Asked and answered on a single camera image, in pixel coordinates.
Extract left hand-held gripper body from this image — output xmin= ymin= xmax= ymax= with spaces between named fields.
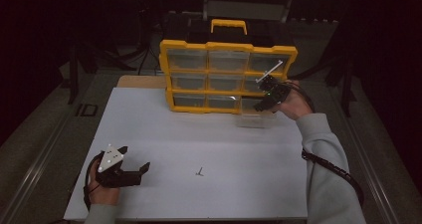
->
xmin=95 ymin=143 xmax=142 ymax=189

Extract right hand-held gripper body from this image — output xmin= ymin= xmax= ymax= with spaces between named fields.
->
xmin=255 ymin=59 xmax=293 ymax=108

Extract clear plastic drawer bin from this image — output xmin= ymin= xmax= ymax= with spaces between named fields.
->
xmin=236 ymin=96 xmax=279 ymax=129

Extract yellow black organizer case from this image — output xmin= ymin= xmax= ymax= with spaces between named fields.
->
xmin=158 ymin=18 xmax=299 ymax=116

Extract person's right hand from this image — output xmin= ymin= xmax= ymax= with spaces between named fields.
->
xmin=272 ymin=80 xmax=315 ymax=120

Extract person's left hand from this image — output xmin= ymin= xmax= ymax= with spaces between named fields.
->
xmin=88 ymin=158 xmax=121 ymax=207

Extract white table mat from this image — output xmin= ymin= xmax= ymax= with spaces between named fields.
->
xmin=63 ymin=87 xmax=313 ymax=222

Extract black metal stand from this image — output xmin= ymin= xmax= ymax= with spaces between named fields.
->
xmin=67 ymin=39 xmax=135 ymax=106
xmin=292 ymin=4 xmax=358 ymax=118

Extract grid of clear drawers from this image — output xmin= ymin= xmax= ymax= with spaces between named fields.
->
xmin=165 ymin=48 xmax=291 ymax=112

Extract black tripod stand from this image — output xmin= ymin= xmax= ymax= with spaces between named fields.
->
xmin=115 ymin=0 xmax=161 ymax=77

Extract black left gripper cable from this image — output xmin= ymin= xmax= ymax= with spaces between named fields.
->
xmin=82 ymin=150 xmax=105 ymax=212

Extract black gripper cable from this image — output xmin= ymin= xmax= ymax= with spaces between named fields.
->
xmin=82 ymin=150 xmax=105 ymax=212
xmin=288 ymin=81 xmax=365 ymax=209

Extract metal floor rail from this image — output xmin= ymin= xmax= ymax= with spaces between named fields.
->
xmin=332 ymin=93 xmax=401 ymax=224
xmin=0 ymin=115 xmax=73 ymax=223

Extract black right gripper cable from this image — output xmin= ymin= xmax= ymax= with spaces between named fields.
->
xmin=288 ymin=81 xmax=365 ymax=209

